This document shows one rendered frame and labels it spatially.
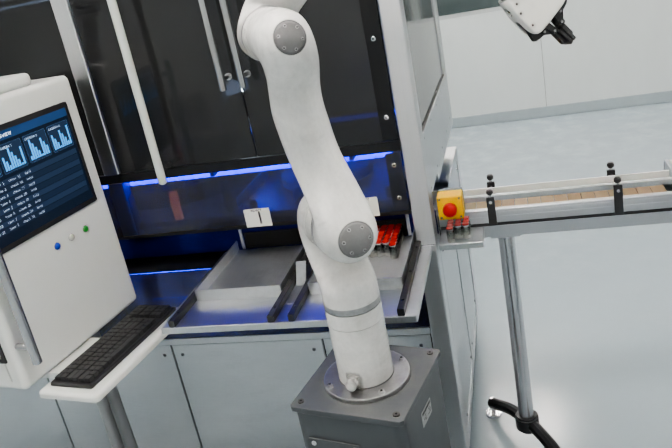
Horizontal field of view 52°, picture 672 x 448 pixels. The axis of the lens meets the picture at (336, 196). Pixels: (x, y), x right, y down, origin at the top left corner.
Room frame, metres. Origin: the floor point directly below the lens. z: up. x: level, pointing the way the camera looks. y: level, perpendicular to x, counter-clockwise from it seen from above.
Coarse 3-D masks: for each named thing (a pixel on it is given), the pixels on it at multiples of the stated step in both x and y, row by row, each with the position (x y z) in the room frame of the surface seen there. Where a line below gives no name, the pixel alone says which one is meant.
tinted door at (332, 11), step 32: (320, 0) 1.92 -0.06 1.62; (352, 0) 1.89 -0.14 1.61; (320, 32) 1.92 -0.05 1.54; (352, 32) 1.90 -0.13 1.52; (256, 64) 1.98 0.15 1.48; (320, 64) 1.93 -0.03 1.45; (352, 64) 1.90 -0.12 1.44; (256, 96) 1.98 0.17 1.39; (352, 96) 1.90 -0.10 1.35; (256, 128) 1.99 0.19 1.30; (352, 128) 1.91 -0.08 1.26
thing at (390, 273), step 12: (408, 240) 1.91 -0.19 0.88; (408, 252) 1.76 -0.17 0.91; (372, 264) 1.80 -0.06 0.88; (384, 264) 1.78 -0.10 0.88; (396, 264) 1.77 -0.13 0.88; (408, 264) 1.73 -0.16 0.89; (312, 276) 1.72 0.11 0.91; (384, 276) 1.71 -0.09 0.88; (396, 276) 1.69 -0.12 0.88; (312, 288) 1.69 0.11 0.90; (384, 288) 1.63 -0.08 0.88; (396, 288) 1.62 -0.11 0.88
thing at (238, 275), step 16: (224, 256) 2.00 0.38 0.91; (240, 256) 2.05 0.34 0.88; (256, 256) 2.02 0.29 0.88; (272, 256) 2.00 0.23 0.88; (288, 256) 1.97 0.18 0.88; (224, 272) 1.95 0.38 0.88; (240, 272) 1.92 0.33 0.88; (256, 272) 1.90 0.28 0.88; (272, 272) 1.88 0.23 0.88; (288, 272) 1.79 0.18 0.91; (208, 288) 1.85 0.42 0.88; (224, 288) 1.76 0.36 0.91; (240, 288) 1.74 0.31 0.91; (256, 288) 1.73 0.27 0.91; (272, 288) 1.72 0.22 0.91
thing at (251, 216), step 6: (246, 210) 2.00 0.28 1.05; (252, 210) 2.00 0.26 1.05; (258, 210) 1.99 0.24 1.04; (264, 210) 1.99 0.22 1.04; (246, 216) 2.01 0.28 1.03; (252, 216) 2.00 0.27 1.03; (258, 216) 1.99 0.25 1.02; (264, 216) 1.99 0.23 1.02; (270, 216) 1.98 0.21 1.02; (246, 222) 2.01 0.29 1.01; (252, 222) 2.00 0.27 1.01; (258, 222) 2.00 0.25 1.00; (264, 222) 1.99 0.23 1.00; (270, 222) 1.99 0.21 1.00
